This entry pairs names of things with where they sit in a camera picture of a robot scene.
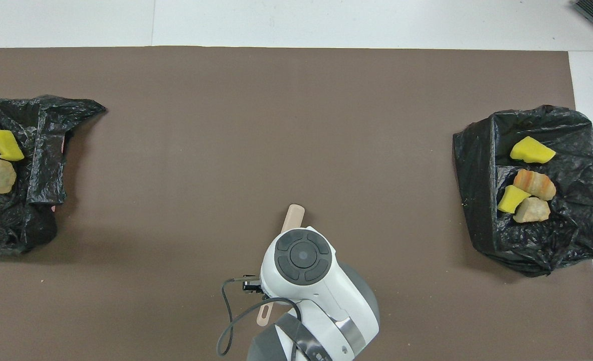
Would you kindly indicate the green and yellow sponge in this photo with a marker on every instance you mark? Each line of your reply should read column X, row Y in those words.
column 512, row 199

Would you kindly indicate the orange crust bread chunk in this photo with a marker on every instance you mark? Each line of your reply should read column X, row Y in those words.
column 535, row 184

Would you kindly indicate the crumpled black bag lined bin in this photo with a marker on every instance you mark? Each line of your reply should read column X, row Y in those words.
column 40, row 165

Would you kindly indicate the beige hand brush black bristles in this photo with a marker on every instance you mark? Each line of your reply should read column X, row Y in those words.
column 293, row 216

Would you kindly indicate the pale bread chunk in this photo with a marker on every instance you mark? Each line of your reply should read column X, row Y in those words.
column 0, row 176
column 532, row 210

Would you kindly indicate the boxy black bag lined bin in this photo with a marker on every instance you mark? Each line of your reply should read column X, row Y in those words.
column 567, row 235

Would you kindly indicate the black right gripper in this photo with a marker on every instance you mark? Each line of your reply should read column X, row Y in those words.
column 252, row 286

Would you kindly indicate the notched yellow sponge piece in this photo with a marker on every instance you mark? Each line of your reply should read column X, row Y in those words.
column 531, row 151

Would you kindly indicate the brown table mat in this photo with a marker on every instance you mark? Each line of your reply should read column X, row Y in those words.
column 226, row 125

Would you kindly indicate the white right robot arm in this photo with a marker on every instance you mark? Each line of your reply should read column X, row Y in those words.
column 321, row 296

